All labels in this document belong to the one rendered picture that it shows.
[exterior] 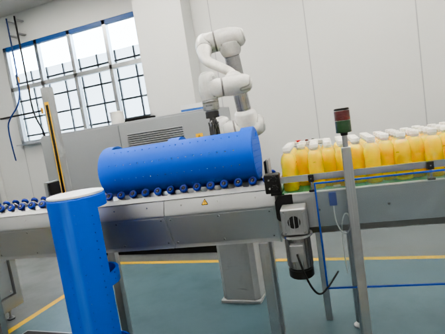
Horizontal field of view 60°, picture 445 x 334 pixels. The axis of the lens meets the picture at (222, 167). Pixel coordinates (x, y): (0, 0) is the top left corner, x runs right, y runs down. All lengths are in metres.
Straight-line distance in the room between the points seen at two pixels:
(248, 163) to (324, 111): 2.93
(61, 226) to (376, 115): 3.68
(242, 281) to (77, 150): 2.55
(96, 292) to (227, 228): 0.72
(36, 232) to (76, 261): 0.61
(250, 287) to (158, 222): 0.98
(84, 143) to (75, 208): 2.60
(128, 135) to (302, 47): 2.25
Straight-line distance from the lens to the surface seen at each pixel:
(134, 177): 2.15
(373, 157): 1.89
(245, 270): 2.82
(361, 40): 4.81
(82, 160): 4.58
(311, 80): 4.81
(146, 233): 2.24
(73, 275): 2.07
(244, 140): 1.95
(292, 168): 1.89
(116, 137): 4.28
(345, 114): 1.64
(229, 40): 2.59
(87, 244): 2.01
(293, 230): 1.75
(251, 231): 2.06
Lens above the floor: 1.26
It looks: 6 degrees down
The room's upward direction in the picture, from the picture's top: 9 degrees counter-clockwise
